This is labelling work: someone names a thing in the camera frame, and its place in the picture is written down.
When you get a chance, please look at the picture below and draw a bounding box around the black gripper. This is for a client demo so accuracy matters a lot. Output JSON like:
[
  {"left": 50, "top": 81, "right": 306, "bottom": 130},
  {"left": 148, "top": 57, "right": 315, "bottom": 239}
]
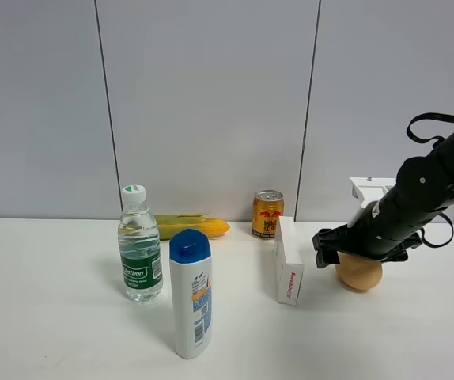
[{"left": 312, "top": 185, "right": 452, "bottom": 268}]

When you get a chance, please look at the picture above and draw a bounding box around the orange round fruit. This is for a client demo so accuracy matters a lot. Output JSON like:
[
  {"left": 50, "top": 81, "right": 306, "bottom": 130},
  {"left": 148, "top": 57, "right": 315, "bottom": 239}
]
[{"left": 335, "top": 253, "right": 383, "bottom": 292}]

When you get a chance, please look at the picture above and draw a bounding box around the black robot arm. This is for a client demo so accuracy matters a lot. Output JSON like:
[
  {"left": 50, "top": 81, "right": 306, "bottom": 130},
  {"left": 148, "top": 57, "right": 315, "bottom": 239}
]
[{"left": 312, "top": 113, "right": 454, "bottom": 268}]

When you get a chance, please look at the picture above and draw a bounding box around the white rectangular carton box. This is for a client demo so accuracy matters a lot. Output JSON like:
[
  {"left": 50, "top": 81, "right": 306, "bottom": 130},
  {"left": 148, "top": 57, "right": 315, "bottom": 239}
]
[{"left": 274, "top": 216, "right": 305, "bottom": 306}]

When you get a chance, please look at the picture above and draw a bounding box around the gold energy drink can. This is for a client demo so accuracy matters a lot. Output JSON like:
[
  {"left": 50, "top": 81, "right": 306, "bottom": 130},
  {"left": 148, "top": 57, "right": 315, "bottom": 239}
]
[{"left": 252, "top": 189, "right": 284, "bottom": 239}]

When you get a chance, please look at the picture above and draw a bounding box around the white shampoo bottle blue cap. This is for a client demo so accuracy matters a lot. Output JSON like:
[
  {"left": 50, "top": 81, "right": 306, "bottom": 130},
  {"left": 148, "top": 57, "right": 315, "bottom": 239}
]
[{"left": 169, "top": 229, "right": 213, "bottom": 359}]

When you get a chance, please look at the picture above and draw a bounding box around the yellow corn cob green husk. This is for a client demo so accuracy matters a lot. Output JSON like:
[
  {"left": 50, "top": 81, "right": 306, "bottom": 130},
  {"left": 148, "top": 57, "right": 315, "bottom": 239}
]
[{"left": 155, "top": 214, "right": 230, "bottom": 241}]

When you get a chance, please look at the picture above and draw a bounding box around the clear water bottle green label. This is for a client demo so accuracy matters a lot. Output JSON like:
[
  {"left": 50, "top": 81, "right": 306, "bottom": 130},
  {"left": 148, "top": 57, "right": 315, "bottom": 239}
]
[{"left": 117, "top": 184, "right": 163, "bottom": 303}]

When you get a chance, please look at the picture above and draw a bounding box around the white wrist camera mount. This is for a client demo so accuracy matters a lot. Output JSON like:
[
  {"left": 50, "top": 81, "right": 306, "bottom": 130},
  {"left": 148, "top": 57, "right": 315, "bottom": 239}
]
[{"left": 347, "top": 177, "right": 396, "bottom": 228}]

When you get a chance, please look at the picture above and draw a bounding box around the black cable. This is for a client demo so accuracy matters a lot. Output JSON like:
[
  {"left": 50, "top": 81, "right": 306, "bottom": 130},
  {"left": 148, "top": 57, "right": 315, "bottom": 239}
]
[{"left": 406, "top": 53, "right": 454, "bottom": 249}]

